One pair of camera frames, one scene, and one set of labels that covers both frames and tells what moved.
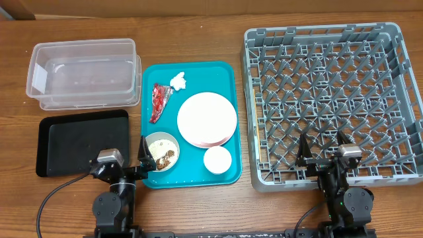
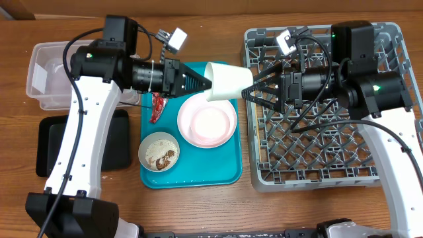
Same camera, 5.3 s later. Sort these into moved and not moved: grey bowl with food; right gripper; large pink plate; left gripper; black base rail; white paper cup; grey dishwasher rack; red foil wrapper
Moved: left gripper; right gripper; white paper cup
Not moved: red foil wrapper; grey dishwasher rack; large pink plate; black base rail; grey bowl with food
